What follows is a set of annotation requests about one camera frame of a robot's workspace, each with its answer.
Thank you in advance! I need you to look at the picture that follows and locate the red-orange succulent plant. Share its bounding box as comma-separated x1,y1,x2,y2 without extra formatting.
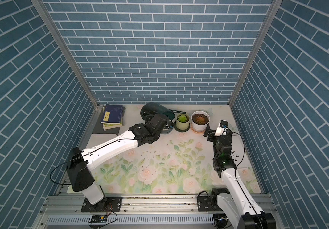
193,113,209,125

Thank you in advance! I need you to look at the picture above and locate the bright green succulent plant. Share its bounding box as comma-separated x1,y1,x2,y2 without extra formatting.
177,114,189,123

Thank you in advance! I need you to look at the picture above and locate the floral table mat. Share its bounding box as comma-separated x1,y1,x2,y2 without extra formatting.
67,125,261,194

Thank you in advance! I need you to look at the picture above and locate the white flat box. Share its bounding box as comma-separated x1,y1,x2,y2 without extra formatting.
231,135,251,169

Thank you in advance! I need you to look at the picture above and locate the small green circuit board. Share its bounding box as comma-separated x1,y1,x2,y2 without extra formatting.
89,215,108,224

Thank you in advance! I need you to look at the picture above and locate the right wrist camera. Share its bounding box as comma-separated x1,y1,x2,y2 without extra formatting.
215,120,228,137

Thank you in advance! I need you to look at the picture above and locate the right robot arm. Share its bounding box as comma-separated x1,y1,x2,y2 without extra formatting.
204,126,277,229

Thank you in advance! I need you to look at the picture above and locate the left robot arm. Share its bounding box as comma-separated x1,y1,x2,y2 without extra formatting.
66,114,173,205

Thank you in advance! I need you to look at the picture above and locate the white plastic flower pot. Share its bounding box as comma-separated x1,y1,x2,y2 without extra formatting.
191,111,210,133

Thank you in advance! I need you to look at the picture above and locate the dark green watering can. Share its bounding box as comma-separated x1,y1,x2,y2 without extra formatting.
140,102,186,122

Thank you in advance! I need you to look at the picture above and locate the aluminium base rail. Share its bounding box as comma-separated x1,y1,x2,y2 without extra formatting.
32,193,277,227

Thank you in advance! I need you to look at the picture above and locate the dark green pot saucer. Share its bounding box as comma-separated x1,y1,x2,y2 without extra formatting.
174,126,190,133

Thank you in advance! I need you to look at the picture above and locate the dark blue book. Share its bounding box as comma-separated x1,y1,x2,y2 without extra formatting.
101,104,124,124

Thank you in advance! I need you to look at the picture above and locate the green-edged lower book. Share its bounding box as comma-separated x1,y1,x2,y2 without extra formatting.
102,122,122,130

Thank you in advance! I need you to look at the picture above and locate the green wavy flower pot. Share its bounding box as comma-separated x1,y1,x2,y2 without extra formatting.
175,114,190,132

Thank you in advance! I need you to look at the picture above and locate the grey-blue pot saucer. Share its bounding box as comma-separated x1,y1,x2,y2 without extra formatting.
161,126,174,134

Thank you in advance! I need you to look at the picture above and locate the pink pot saucer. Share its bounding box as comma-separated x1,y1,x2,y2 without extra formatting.
190,127,206,135

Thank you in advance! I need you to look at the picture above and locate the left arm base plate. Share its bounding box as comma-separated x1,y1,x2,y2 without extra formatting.
81,197,123,213

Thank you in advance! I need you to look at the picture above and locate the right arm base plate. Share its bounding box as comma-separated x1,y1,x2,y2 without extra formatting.
197,196,223,212

